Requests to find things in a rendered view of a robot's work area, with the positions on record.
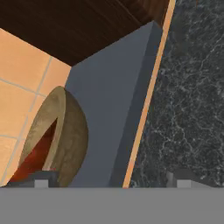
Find grey cabinet door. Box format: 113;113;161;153
64;19;164;188

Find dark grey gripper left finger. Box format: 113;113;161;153
4;170;60;189

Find dark wooden cabinet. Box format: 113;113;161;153
0;0;172;67

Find tan bowl with red inside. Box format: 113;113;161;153
0;85;89;188

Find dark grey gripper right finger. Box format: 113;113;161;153
165;168;217;189

